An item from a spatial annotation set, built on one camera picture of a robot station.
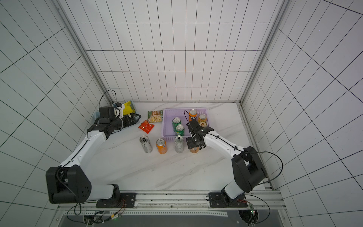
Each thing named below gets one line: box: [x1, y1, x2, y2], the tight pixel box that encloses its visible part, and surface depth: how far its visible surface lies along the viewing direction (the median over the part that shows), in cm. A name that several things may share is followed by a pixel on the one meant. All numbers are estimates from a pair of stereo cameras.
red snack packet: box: [138, 119, 155, 134], surface depth 105 cm
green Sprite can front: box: [175, 123, 185, 137], surface depth 92 cm
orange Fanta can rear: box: [188, 108, 198, 123], surface depth 102 cm
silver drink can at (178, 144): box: [174, 135, 184, 154], surface depth 83 cm
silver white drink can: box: [138, 135, 154, 154], surface depth 83 cm
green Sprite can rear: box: [172, 117, 182, 133], surface depth 96 cm
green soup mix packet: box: [147, 109, 164, 123], surface depth 112 cm
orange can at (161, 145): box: [155, 137, 168, 155], surface depth 85 cm
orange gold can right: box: [197, 113, 208, 123], surface depth 98 cm
